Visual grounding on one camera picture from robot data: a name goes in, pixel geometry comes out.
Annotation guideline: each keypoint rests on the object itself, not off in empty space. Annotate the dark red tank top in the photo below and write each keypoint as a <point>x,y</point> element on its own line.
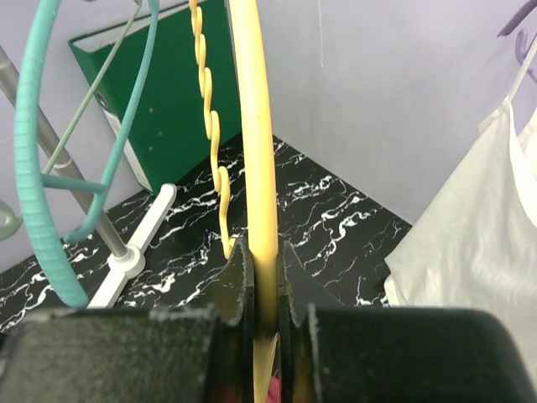
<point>274,392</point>

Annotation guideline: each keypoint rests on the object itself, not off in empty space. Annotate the white tank top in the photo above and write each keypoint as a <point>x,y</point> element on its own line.
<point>475,244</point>

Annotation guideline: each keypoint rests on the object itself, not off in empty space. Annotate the silver clothes rail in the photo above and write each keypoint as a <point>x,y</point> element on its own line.
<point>126,261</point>

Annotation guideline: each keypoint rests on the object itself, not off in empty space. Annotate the purple hanger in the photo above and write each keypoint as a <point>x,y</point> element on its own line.
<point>522,44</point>

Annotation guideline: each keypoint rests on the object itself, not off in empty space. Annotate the yellow hanger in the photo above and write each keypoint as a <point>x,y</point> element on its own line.
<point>258,150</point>

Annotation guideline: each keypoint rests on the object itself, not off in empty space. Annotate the green binder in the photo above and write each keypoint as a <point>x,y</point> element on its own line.
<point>167,138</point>

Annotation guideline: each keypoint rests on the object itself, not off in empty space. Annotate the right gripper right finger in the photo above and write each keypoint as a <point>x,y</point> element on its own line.
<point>332,352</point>

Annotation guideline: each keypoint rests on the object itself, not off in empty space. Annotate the teal hanger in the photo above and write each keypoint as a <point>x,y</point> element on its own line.
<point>31,181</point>

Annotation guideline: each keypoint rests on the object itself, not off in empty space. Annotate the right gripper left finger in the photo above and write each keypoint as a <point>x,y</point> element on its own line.
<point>200,352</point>

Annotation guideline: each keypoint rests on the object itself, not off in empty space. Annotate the light green hanger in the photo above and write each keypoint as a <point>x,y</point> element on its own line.
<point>84,101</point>

